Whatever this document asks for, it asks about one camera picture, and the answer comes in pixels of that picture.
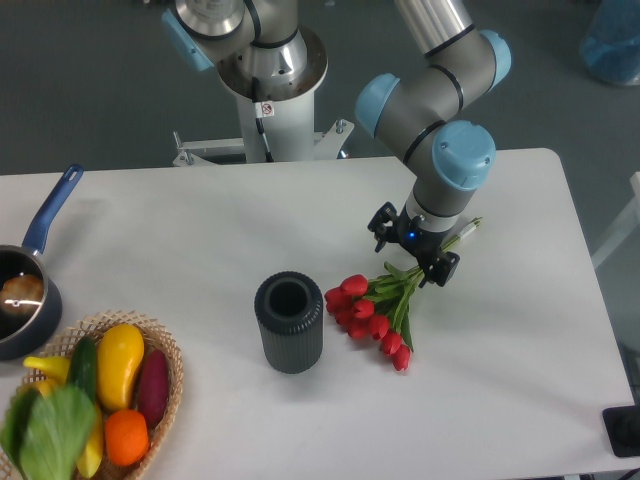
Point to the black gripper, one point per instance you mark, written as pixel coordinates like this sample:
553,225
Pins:
437,265

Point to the red tulip bouquet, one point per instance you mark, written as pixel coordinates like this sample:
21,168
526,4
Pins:
378,308

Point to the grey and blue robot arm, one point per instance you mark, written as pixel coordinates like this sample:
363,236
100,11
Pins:
418,121

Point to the dark grey ribbed vase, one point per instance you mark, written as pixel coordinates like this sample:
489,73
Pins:
289,310

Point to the woven wicker basket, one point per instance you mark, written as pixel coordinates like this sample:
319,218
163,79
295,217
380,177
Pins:
155,336

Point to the black device at edge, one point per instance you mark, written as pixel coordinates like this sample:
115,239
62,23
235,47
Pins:
622,427

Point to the blue translucent container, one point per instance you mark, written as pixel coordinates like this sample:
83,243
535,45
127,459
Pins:
610,47

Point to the purple sweet potato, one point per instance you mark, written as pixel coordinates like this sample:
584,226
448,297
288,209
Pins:
153,388

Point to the yellow squash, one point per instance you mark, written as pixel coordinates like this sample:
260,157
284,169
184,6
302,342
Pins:
119,358

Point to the orange fruit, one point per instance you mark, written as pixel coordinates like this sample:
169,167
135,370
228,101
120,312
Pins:
126,437

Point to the green cucumber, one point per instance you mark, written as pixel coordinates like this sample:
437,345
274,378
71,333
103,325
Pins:
83,367

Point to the yellow banana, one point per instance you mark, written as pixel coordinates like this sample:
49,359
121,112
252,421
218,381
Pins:
89,460

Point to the yellow bell pepper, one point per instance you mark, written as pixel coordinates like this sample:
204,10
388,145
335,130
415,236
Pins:
45,387

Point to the green bok choy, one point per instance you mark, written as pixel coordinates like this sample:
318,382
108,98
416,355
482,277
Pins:
43,436

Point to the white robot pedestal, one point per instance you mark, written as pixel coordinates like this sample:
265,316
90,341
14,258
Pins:
274,89

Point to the white frame at right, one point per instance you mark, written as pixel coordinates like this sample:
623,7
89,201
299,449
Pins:
624,224

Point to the blue handled saucepan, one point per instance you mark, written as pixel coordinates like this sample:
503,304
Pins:
31,304

